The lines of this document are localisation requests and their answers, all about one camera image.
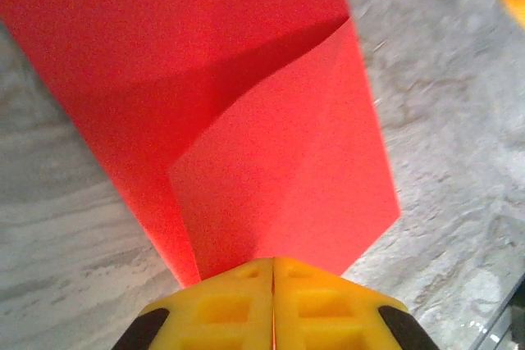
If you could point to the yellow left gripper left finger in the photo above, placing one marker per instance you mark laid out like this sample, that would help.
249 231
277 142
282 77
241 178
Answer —
213 313

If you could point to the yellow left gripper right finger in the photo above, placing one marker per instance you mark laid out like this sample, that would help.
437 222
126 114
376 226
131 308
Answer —
332 313

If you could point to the long aluminium mounting rail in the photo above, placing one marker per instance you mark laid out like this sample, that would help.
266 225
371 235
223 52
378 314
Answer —
512 327

